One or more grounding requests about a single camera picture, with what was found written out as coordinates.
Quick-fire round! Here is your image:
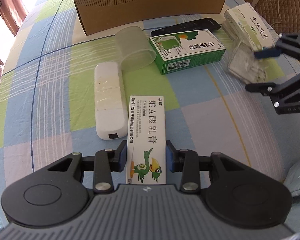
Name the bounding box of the green mouth spray box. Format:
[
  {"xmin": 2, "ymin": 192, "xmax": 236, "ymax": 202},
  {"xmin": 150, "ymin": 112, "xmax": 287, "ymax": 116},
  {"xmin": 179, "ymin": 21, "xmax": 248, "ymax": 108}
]
[{"xmin": 149, "ymin": 29, "xmax": 226, "ymax": 75}]

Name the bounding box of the black remote control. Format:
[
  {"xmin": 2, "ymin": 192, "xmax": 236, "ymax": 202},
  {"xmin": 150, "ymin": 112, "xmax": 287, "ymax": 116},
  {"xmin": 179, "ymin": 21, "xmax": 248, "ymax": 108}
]
[{"xmin": 151, "ymin": 17, "xmax": 221, "ymax": 36}]

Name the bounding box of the checked bed sheet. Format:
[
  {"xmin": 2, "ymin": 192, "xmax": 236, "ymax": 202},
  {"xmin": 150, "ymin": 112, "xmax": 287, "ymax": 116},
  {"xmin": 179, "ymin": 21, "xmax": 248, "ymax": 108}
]
[{"xmin": 0, "ymin": 0, "xmax": 300, "ymax": 230}]

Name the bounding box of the translucent plastic cup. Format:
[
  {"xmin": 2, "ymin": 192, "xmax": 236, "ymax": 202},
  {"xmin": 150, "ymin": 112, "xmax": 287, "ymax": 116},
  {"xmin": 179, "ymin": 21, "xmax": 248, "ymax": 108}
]
[{"xmin": 115, "ymin": 26, "xmax": 157, "ymax": 72}]

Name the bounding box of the white green tablet box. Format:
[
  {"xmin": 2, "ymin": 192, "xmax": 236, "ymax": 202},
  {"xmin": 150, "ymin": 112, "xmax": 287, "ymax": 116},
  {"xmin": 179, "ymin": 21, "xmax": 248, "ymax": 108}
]
[{"xmin": 222, "ymin": 3, "xmax": 275, "ymax": 51}]

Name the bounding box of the white rectangular plastic case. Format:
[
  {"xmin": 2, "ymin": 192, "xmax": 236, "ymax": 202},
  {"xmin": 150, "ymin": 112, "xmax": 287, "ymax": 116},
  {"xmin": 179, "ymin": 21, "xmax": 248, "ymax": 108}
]
[{"xmin": 94, "ymin": 62, "xmax": 128, "ymax": 140}]

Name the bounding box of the clear plastic square container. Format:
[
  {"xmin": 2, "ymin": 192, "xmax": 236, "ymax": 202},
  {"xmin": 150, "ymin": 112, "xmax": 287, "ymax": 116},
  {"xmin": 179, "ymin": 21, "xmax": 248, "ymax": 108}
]
[{"xmin": 226, "ymin": 37, "xmax": 267, "ymax": 84}]

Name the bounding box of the white ointment box with bird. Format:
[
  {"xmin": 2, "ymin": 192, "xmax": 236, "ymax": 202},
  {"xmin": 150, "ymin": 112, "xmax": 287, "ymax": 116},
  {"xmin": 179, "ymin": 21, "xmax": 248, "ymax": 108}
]
[{"xmin": 126, "ymin": 95, "xmax": 167, "ymax": 185}]

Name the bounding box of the brown quilted chair back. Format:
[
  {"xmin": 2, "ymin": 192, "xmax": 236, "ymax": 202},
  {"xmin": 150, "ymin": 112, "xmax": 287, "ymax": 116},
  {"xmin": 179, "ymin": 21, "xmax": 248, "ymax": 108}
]
[{"xmin": 254, "ymin": 0, "xmax": 300, "ymax": 34}]

